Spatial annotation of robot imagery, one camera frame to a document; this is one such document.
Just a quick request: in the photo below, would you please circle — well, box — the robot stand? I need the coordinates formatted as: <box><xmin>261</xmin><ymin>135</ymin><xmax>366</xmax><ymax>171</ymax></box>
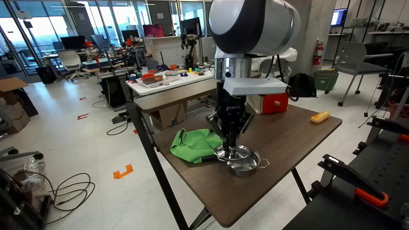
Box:
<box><xmin>282</xmin><ymin>88</ymin><xmax>409</xmax><ymax>230</ymax></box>

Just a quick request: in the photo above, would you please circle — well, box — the white toy drawer box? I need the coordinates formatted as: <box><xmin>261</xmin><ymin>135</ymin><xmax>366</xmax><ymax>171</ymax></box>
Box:
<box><xmin>247</xmin><ymin>92</ymin><xmax>289</xmax><ymax>115</ymax></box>

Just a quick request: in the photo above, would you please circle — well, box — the green bin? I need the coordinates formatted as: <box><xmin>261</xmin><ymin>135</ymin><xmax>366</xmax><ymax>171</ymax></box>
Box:
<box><xmin>313</xmin><ymin>68</ymin><xmax>339</xmax><ymax>92</ymax></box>

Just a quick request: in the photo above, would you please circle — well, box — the green cloth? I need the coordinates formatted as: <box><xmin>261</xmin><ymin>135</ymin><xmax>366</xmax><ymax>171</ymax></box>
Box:
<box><xmin>170</xmin><ymin>128</ymin><xmax>224</xmax><ymax>164</ymax></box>

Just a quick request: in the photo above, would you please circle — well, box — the monitor with red screen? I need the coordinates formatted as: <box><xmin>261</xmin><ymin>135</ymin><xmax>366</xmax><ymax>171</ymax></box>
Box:
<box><xmin>143</xmin><ymin>24</ymin><xmax>165</xmax><ymax>38</ymax></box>

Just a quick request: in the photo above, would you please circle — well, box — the cardboard box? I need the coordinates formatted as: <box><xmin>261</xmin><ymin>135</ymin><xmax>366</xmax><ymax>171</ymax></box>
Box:
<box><xmin>150</xmin><ymin>102</ymin><xmax>189</xmax><ymax>131</ymax></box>

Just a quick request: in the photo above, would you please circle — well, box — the red fire extinguisher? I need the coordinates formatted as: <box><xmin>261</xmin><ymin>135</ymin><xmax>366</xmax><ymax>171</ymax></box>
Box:
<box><xmin>313</xmin><ymin>38</ymin><xmax>325</xmax><ymax>66</ymax></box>

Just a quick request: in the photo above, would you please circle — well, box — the black computer tower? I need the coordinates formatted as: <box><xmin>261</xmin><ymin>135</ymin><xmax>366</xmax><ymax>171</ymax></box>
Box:
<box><xmin>35</xmin><ymin>65</ymin><xmax>57</xmax><ymax>85</ymax></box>

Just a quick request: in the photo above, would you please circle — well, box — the yellow toy corn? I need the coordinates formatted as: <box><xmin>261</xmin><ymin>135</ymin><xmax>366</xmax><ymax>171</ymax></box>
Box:
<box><xmin>310</xmin><ymin>111</ymin><xmax>331</xmax><ymax>124</ymax></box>

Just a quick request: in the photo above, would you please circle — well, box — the monitor with blue screen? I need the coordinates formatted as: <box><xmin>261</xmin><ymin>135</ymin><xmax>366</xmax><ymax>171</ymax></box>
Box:
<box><xmin>330</xmin><ymin>8</ymin><xmax>348</xmax><ymax>27</ymax></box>

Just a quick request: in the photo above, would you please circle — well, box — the black backpack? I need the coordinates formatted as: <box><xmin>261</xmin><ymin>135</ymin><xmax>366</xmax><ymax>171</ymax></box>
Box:
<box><xmin>287</xmin><ymin>73</ymin><xmax>318</xmax><ymax>98</ymax></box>

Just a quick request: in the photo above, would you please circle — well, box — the grey chair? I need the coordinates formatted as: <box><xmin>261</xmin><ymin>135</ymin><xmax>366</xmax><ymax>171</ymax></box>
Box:
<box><xmin>325</xmin><ymin>41</ymin><xmax>394</xmax><ymax>107</ymax></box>

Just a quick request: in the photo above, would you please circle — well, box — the black cable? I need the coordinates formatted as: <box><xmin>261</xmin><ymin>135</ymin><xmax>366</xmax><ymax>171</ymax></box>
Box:
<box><xmin>106</xmin><ymin>119</ymin><xmax>130</xmax><ymax>136</ymax></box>
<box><xmin>12</xmin><ymin>172</ymin><xmax>96</xmax><ymax>225</ymax></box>

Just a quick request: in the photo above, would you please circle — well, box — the stack of cardboard boxes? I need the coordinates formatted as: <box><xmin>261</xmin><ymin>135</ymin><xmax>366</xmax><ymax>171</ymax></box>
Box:
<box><xmin>0</xmin><ymin>77</ymin><xmax>39</xmax><ymax>135</ymax></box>

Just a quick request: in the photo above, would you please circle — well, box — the clear plastic bag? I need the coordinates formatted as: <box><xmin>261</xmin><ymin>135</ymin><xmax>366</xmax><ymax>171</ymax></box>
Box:
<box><xmin>22</xmin><ymin>158</ymin><xmax>47</xmax><ymax>193</ymax></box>

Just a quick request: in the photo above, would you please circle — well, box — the row of windows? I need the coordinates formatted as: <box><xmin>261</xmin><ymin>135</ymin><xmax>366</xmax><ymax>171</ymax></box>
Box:
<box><xmin>0</xmin><ymin>0</ymin><xmax>212</xmax><ymax>75</ymax></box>

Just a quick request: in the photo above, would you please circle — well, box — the silver lid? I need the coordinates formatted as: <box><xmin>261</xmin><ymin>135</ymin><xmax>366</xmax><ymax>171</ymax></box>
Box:
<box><xmin>213</xmin><ymin>144</ymin><xmax>251</xmax><ymax>160</ymax></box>

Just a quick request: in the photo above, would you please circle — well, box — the white table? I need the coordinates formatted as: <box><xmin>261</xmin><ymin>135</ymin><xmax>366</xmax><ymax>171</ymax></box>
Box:
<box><xmin>126</xmin><ymin>68</ymin><xmax>215</xmax><ymax>96</ymax></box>

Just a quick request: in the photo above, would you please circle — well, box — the red drawer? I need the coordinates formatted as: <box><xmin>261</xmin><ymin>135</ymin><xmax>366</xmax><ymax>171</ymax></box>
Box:
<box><xmin>262</xmin><ymin>93</ymin><xmax>289</xmax><ymax>115</ymax></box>

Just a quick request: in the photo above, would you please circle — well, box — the white office chair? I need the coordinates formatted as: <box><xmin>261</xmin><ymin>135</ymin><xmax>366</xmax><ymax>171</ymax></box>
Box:
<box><xmin>57</xmin><ymin>49</ymin><xmax>89</xmax><ymax>82</ymax></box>

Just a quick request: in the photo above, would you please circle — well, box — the power strip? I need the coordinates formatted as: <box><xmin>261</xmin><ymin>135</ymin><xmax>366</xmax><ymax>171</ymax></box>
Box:
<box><xmin>111</xmin><ymin>113</ymin><xmax>130</xmax><ymax>125</ymax></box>

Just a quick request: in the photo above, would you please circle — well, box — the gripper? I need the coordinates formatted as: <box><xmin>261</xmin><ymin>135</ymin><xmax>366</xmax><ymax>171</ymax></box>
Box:
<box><xmin>206</xmin><ymin>80</ymin><xmax>255</xmax><ymax>151</ymax></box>

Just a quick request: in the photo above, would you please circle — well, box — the silver pot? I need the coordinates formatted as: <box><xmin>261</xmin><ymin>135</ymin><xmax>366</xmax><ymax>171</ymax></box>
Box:
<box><xmin>201</xmin><ymin>149</ymin><xmax>270</xmax><ymax>177</ymax></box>

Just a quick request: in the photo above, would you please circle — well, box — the white tray of toy food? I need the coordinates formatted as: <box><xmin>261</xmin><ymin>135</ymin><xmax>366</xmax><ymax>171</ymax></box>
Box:
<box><xmin>136</xmin><ymin>72</ymin><xmax>167</xmax><ymax>88</ymax></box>

